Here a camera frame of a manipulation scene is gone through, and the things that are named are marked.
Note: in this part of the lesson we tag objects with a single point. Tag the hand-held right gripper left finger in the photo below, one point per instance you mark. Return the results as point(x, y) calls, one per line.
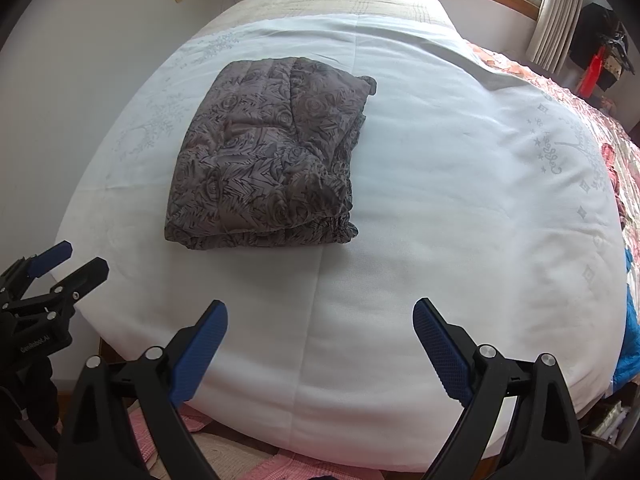
point(200, 355)

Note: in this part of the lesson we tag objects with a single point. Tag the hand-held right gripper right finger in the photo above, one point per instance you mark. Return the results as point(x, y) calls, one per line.
point(445, 355)

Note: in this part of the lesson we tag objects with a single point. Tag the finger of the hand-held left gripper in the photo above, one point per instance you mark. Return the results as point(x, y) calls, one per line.
point(47, 256)
point(90, 272)

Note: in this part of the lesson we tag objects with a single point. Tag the grey floral quilted jacket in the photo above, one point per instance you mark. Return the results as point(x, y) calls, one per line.
point(260, 160)

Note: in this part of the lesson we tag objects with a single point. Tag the white embroidered bed sheet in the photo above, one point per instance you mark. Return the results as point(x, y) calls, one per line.
point(450, 210)

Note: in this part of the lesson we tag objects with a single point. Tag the pink plaid cloth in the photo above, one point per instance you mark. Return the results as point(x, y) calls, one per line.
point(310, 467)

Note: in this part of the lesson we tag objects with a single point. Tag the blue cloth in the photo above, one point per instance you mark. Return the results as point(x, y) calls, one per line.
point(631, 335)

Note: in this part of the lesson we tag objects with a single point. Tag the pink floral quilt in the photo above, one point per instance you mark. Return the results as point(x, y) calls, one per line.
point(617, 125)

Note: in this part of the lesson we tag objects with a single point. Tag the black white hanging bag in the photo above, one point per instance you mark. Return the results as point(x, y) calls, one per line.
point(614, 67)

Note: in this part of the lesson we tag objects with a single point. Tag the beige curtain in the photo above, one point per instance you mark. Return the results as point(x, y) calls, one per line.
point(555, 20)

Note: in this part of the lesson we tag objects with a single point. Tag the black bag with red item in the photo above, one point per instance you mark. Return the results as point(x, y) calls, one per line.
point(592, 30)

